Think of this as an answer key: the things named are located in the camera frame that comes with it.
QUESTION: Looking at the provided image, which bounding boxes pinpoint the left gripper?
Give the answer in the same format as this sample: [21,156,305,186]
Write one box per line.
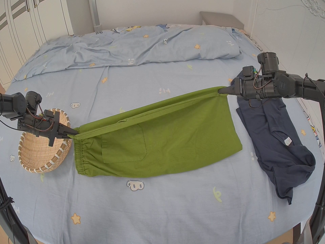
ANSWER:
[18,111,61,147]

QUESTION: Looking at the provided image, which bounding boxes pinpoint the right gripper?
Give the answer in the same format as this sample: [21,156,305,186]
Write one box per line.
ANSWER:
[234,74,276,101]

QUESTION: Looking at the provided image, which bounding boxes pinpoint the green trousers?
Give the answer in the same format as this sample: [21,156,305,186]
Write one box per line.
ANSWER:
[73,86,243,178]

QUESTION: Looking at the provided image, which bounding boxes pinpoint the round woven basket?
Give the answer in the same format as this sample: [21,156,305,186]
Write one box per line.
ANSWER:
[18,108,72,173]

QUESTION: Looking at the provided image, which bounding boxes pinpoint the dark blue garment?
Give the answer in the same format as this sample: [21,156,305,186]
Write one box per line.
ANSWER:
[230,78,316,205]

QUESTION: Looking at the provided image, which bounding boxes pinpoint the grey bedside table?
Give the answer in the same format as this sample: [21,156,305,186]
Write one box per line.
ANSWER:
[199,11,245,30]

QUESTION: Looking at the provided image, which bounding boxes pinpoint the white wardrobe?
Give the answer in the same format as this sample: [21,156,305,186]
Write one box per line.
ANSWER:
[0,0,74,86]

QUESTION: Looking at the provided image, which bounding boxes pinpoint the pale blue quilt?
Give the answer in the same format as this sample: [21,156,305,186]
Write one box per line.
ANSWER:
[11,23,243,82]

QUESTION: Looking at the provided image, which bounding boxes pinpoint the grey vertical pipe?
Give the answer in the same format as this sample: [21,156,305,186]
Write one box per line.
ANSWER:
[86,0,102,32]

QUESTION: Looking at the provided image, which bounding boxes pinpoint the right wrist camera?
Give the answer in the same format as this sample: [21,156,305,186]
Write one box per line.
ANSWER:
[242,65,256,79]

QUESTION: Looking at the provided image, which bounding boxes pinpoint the black cable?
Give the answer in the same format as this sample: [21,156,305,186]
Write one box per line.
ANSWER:
[0,118,21,132]

